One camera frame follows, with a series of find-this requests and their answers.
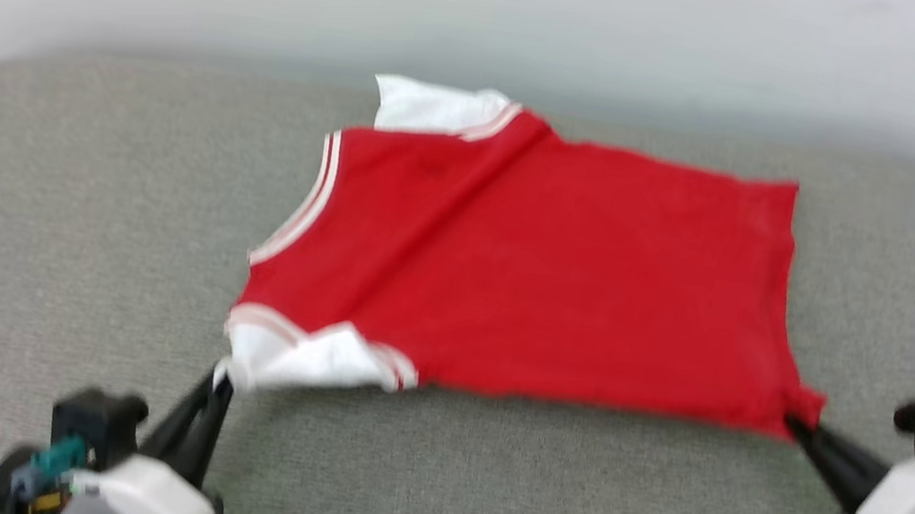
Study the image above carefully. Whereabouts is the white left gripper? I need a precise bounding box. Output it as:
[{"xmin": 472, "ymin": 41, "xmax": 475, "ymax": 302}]
[{"xmin": 55, "ymin": 344, "xmax": 261, "ymax": 514}]

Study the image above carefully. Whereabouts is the red white sports jersey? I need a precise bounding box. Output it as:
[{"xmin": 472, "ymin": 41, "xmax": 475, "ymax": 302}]
[{"xmin": 215, "ymin": 55, "xmax": 866, "ymax": 479}]

